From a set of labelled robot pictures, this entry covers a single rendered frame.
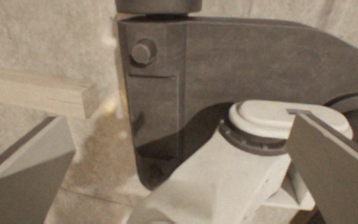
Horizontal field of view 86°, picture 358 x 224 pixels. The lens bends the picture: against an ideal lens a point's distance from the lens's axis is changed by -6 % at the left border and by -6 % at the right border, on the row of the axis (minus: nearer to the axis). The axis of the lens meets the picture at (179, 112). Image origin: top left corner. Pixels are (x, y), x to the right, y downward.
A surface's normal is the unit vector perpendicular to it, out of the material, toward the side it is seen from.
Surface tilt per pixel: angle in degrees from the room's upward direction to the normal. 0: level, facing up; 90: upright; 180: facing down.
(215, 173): 90
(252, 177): 90
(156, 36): 0
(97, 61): 0
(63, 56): 0
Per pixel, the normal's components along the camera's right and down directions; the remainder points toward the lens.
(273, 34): -0.17, 0.50
